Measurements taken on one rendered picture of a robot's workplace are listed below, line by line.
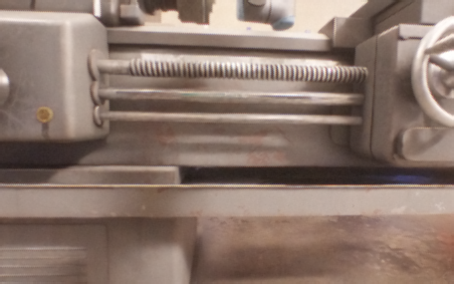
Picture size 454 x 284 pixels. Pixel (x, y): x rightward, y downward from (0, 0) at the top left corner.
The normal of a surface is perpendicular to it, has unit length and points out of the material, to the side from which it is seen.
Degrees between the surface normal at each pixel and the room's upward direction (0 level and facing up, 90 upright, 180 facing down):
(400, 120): 90
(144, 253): 90
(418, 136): 90
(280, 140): 90
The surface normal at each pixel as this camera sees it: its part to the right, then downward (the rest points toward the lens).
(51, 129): 0.06, 0.07
